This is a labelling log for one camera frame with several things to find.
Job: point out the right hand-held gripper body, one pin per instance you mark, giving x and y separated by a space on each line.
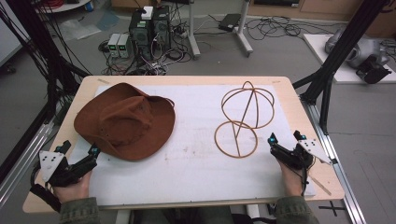
291 155

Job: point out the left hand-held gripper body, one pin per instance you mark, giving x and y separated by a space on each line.
51 161

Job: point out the wooden hoop hat stand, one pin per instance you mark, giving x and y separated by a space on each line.
235 124

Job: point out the brown felt hat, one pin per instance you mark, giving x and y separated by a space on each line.
124 121

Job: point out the person's right hand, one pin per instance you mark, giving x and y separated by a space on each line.
291 180

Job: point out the person's left hand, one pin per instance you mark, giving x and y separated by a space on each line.
74 189

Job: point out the thin wooden strip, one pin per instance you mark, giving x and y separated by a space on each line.
320 185

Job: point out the white table mat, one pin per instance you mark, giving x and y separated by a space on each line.
193 174

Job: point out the white floor platform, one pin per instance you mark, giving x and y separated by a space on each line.
317 49

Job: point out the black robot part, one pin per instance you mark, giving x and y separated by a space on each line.
373 71

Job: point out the grey robot shell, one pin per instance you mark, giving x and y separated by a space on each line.
364 49

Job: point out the grey power supply unit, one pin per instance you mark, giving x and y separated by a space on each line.
113 45
124 46

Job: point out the white desk leg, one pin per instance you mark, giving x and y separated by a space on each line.
244 34
193 34

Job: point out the clear plastic sheet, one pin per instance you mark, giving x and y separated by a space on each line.
77 29

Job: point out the black computer tower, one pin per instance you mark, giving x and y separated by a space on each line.
140 35
162 29

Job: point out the flat black box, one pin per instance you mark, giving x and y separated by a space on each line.
229 21

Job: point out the round white table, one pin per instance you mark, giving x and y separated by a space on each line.
68 6

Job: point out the blue tape roll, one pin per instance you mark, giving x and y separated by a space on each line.
89 6

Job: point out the small white box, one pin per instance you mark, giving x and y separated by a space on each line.
147 12

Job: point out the aluminium rail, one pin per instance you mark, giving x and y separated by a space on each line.
25 161
336 161

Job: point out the black metal frame post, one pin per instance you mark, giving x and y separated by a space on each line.
339 53
46 56

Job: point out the white wall panel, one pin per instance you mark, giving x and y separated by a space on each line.
9 40

